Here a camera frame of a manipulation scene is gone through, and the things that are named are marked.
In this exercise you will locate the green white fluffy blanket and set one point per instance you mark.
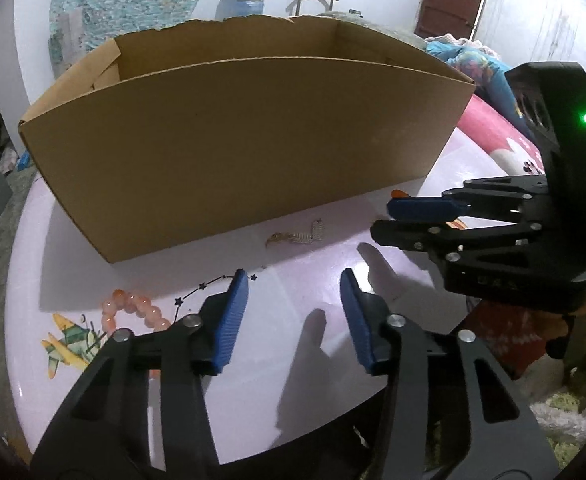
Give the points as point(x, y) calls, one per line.
point(563, 410)

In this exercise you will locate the blue packet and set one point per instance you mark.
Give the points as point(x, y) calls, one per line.
point(24, 162)

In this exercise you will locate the pink floral blanket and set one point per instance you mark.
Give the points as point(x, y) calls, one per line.
point(498, 135)

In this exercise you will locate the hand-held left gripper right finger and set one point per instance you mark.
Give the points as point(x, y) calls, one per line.
point(357, 325)

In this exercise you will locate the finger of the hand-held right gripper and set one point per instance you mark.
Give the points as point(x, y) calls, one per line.
point(408, 237)
point(418, 209)

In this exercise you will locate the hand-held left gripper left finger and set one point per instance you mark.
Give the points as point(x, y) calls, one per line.
point(230, 320)

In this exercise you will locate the blue printed blanket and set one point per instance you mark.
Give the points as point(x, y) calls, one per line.
point(478, 67)

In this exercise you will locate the brown cardboard box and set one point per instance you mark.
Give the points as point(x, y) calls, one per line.
point(223, 160)

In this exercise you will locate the wooden chair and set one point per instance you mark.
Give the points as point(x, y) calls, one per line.
point(318, 2)

